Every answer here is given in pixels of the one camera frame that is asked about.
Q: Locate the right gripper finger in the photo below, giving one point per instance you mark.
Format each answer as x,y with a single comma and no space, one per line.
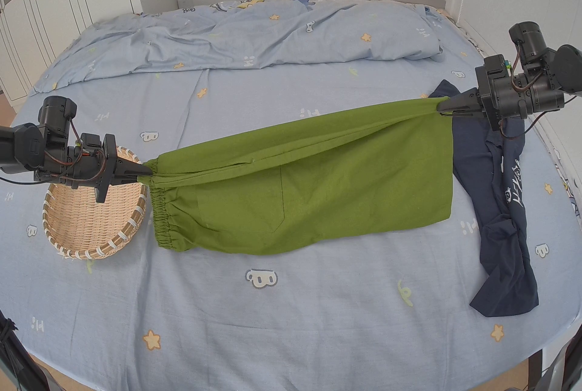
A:
468,113
468,100

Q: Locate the pale blue quilt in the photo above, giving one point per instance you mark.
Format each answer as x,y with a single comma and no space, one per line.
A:
273,44

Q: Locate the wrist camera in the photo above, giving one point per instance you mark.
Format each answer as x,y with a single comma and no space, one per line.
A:
493,69
92,143

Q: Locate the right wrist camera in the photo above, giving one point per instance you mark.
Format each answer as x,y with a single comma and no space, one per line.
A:
493,69

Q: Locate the round woven basket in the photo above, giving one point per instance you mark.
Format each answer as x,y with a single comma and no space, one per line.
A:
86,216

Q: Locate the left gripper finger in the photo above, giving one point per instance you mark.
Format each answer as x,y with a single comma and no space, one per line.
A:
127,167
125,179

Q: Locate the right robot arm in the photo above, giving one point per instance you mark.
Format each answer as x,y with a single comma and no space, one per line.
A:
564,71

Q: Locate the green shorts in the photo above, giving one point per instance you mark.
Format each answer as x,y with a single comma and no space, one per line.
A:
318,180

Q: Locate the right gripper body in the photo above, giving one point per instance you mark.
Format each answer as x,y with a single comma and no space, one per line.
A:
509,100

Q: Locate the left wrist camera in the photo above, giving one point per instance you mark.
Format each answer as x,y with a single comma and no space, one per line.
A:
92,143

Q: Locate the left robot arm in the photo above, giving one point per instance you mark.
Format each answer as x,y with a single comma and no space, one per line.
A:
22,144

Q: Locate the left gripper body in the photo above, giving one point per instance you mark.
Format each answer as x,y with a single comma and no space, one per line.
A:
88,171

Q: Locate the dark blue T-shirt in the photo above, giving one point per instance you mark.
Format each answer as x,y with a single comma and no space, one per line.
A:
504,244

